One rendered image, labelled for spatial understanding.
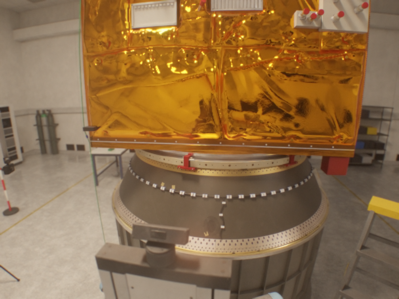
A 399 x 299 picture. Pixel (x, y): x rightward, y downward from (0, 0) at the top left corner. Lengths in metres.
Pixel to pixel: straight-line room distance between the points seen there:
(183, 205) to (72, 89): 7.60
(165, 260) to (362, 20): 1.62
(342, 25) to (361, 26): 0.12
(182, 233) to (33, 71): 9.59
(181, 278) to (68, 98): 8.52
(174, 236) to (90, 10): 1.62
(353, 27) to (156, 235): 1.54
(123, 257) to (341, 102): 1.46
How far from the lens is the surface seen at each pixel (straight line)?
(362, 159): 7.96
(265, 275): 1.79
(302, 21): 1.56
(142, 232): 0.55
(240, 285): 1.75
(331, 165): 1.77
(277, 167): 1.69
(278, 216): 1.66
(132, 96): 1.59
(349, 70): 1.65
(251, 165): 1.52
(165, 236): 0.53
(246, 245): 1.56
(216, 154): 1.50
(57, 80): 9.14
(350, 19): 1.66
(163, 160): 1.62
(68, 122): 9.00
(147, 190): 1.76
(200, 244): 1.54
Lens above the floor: 2.17
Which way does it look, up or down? 15 degrees down
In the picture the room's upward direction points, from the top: straight up
